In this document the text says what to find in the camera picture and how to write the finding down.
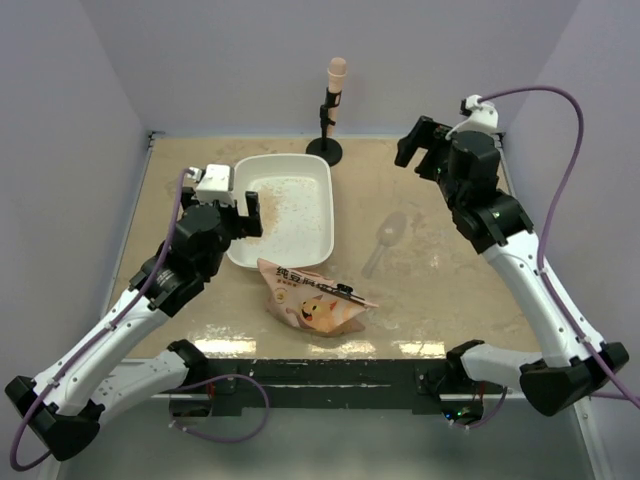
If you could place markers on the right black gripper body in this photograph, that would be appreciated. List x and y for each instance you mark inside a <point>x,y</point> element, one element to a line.
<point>435,161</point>

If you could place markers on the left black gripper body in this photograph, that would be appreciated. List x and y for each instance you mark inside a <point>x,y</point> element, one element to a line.
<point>238,225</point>

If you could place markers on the clear plastic scoop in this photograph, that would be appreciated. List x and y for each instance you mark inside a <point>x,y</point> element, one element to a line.
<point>388,235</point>

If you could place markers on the pink cat litter bag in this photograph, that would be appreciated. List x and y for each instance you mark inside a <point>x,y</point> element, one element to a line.
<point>302,300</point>

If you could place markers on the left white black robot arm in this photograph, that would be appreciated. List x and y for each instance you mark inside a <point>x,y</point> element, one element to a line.
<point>66,405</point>

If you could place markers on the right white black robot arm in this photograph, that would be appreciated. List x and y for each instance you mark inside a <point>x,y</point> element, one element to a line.
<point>574,360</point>

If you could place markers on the white plastic litter box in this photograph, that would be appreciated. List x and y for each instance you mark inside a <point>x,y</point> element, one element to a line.
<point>296,209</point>

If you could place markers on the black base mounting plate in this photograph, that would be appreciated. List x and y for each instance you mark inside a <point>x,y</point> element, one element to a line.
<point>421,386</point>

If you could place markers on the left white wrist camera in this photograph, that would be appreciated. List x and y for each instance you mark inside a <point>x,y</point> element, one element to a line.
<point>213,183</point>

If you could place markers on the black stand with beige handle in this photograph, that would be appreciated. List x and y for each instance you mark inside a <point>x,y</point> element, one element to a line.
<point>325,146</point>

